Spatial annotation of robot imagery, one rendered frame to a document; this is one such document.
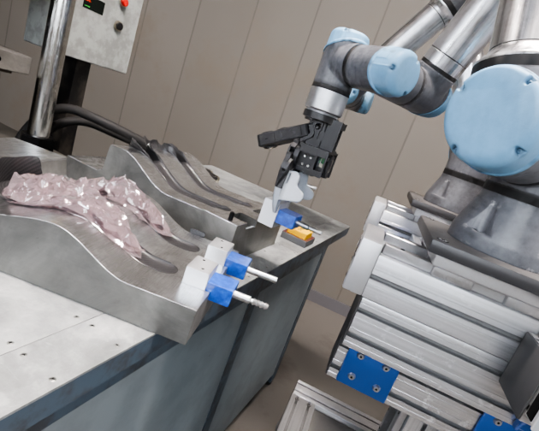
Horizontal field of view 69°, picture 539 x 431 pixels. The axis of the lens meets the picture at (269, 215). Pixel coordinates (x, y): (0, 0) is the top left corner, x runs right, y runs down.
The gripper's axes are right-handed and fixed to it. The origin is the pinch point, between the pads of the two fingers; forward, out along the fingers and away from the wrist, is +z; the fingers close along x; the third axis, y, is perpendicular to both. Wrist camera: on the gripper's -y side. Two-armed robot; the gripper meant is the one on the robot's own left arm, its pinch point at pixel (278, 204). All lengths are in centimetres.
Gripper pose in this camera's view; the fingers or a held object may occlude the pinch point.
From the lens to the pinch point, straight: 82.4
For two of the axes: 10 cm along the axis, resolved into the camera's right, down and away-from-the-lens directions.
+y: 8.6, 3.9, -3.3
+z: -3.2, 9.1, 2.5
